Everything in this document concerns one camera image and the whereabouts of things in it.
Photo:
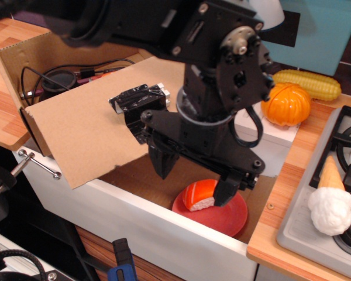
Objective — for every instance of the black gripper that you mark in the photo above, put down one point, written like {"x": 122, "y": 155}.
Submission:
{"x": 213, "y": 144}

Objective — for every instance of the brown cardboard box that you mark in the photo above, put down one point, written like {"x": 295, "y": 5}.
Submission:
{"x": 79, "y": 128}

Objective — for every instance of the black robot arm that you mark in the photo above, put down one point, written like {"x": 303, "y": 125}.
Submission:
{"x": 225, "y": 71}

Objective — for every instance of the salmon sushi toy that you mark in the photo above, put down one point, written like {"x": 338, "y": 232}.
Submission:
{"x": 199, "y": 195}

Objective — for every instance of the cardboard sheet in sink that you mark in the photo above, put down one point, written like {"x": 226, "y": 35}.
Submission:
{"x": 139, "y": 178}

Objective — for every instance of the red round plate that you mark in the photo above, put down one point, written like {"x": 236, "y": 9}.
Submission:
{"x": 228, "y": 220}

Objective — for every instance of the white toy sink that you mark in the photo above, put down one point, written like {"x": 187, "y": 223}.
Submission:
{"x": 161, "y": 237}

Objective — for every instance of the orange toy pumpkin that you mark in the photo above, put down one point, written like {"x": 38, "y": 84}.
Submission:
{"x": 289, "y": 105}

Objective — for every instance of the toy ice cream cone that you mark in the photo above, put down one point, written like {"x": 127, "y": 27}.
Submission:
{"x": 330, "y": 203}

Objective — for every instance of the grey toy stove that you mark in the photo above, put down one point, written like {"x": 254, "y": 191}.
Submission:
{"x": 297, "y": 232}

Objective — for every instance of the yellow toy corn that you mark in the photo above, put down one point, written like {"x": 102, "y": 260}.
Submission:
{"x": 318, "y": 86}

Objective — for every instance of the white lamp shade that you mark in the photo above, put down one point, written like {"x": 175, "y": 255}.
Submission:
{"x": 269, "y": 11}

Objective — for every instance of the blue black clamp handle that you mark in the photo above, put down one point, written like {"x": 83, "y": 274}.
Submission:
{"x": 125, "y": 269}

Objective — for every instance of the metal clamp screw handle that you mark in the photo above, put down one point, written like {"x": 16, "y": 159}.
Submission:
{"x": 27, "y": 158}

